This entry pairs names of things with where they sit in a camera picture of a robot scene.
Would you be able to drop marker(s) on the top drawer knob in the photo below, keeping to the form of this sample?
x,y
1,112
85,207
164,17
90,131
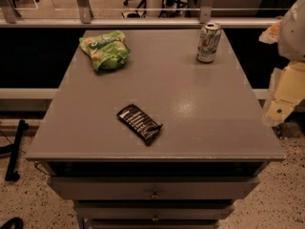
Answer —
x,y
155,195

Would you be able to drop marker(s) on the black rxbar chocolate wrapper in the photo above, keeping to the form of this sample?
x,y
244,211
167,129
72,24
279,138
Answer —
x,y
140,123

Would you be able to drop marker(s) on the green snack bag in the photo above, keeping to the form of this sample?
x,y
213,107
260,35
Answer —
x,y
107,51

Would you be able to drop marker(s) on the white green soda can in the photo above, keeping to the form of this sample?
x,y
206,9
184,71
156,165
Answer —
x,y
208,42

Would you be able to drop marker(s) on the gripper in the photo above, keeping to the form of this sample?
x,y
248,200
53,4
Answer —
x,y
293,37

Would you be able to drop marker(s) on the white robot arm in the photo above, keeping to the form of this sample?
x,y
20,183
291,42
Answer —
x,y
289,33

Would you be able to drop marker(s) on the drawer knob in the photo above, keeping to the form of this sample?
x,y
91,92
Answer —
x,y
155,195
155,218

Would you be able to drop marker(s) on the black stand leg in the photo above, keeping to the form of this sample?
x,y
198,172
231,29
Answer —
x,y
13,149

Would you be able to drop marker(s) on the grey drawer cabinet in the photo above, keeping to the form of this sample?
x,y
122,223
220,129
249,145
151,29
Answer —
x,y
166,142

